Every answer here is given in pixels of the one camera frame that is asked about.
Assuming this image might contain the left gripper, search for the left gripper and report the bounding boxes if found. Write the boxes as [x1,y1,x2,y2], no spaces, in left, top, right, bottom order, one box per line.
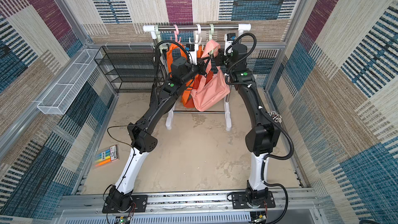
[181,56,211,88]

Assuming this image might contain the pink sling bag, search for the pink sling bag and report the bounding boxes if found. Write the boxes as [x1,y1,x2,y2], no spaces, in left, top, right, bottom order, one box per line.
[191,40,230,112]

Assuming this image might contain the orange sling bag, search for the orange sling bag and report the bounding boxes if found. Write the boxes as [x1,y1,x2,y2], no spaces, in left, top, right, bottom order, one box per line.
[166,40,213,108]

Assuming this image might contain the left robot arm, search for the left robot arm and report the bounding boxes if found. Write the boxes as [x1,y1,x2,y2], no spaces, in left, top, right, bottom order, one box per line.
[102,42,210,214]

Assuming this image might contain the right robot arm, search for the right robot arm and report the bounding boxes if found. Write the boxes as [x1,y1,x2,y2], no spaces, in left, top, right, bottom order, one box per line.
[215,33,294,224]

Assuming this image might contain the white hook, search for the white hook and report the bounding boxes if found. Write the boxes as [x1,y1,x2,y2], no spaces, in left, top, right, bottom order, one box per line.
[189,24,202,45]

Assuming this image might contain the right green hook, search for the right green hook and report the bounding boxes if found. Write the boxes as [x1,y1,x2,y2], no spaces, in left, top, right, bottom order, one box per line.
[208,23,215,40]

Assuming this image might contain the green hook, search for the green hook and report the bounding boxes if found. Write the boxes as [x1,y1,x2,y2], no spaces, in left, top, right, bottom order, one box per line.
[153,25,169,51]
[208,23,215,40]

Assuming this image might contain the pink hook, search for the pink hook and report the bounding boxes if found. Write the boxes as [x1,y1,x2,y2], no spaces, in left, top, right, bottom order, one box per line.
[173,24,181,43]

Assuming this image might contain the left green hook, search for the left green hook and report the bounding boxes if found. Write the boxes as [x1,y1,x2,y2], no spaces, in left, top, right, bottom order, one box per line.
[153,25,169,51]

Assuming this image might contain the white and steel garment rack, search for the white and steel garment rack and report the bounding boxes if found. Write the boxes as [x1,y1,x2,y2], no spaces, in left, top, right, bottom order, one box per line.
[143,23,251,131]

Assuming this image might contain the black mesh shelf rack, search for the black mesh shelf rack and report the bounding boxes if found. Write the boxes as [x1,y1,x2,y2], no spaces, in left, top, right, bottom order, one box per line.
[94,46,164,93]

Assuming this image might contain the cup of coloured pencils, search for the cup of coloured pencils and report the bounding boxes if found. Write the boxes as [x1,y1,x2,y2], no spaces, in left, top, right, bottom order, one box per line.
[269,111,283,123]

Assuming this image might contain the pack of highlighter markers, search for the pack of highlighter markers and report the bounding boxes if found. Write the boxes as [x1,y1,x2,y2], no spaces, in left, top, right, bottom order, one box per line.
[94,145,119,167]

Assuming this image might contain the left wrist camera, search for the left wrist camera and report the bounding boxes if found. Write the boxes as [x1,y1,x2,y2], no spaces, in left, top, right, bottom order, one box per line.
[186,44,199,65]

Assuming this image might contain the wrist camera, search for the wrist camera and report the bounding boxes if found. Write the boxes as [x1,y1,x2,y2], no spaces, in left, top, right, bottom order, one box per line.
[186,44,199,65]
[224,33,236,56]

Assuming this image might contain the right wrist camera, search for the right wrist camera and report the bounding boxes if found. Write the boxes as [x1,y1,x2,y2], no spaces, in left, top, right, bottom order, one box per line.
[224,33,236,56]

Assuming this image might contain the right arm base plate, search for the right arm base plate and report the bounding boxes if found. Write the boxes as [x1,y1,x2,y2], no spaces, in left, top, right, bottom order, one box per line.
[227,191,276,209]

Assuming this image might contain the white wire basket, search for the white wire basket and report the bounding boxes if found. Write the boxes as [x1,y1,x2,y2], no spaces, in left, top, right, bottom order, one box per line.
[37,49,98,115]

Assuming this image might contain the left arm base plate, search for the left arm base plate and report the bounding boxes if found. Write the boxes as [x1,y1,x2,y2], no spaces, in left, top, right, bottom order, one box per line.
[102,195,148,214]

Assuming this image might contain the aluminium front rail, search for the aluminium front rail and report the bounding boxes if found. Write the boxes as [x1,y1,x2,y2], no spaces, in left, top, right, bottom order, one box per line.
[52,189,327,224]

